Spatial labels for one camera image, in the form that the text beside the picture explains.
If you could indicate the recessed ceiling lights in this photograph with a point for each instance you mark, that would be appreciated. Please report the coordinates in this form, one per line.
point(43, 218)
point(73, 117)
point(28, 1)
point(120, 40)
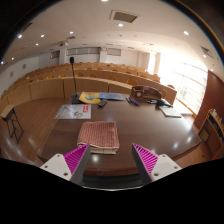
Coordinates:
point(120, 25)

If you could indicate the yellow folder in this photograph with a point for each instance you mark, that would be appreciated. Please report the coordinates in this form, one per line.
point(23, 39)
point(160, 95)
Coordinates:
point(88, 97)

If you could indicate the grey notebook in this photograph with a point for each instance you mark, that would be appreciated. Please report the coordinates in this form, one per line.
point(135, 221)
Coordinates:
point(170, 111)

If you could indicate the red marker pen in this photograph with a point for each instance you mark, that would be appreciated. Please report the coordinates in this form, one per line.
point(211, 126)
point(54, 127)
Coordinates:
point(134, 102)

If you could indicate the red checked towel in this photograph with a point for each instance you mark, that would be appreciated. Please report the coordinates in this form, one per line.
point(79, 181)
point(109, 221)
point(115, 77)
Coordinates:
point(99, 134)

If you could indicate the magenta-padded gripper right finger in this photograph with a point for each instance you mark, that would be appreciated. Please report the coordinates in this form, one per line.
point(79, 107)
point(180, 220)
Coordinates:
point(160, 166)

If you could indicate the black gooseneck desk microphone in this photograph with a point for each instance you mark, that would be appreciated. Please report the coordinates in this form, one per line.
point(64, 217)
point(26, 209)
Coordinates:
point(76, 98)

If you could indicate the black remote control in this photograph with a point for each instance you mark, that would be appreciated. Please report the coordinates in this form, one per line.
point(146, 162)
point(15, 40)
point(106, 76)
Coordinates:
point(102, 103)

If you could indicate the small folding desk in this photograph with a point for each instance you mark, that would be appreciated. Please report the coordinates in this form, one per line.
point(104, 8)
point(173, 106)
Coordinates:
point(9, 113)

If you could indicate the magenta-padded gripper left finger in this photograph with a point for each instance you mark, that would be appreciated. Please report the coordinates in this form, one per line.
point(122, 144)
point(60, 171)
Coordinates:
point(61, 165)

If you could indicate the black desk device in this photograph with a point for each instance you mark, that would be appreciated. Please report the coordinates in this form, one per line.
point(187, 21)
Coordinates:
point(161, 103)

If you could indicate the blue marker pen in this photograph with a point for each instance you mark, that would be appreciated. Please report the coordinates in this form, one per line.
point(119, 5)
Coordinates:
point(128, 100)

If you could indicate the wooden lecture seat rows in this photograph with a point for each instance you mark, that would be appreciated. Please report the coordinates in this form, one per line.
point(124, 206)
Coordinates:
point(46, 88)

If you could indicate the blue paper sheet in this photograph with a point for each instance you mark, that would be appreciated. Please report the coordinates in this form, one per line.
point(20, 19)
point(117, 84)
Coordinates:
point(112, 96)

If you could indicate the wooden shelf unit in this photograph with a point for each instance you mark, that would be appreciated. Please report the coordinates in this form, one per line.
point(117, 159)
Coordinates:
point(213, 130)

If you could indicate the large ceiling air vent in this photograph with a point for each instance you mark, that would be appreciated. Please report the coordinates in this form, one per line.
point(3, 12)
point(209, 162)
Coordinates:
point(124, 16)

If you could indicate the bright window wall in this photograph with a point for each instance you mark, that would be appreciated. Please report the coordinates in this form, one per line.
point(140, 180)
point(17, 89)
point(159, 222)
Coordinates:
point(185, 80)

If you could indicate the small ceiling air vent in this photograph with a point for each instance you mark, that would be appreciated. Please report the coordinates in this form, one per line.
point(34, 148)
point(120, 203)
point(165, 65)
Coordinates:
point(206, 51)

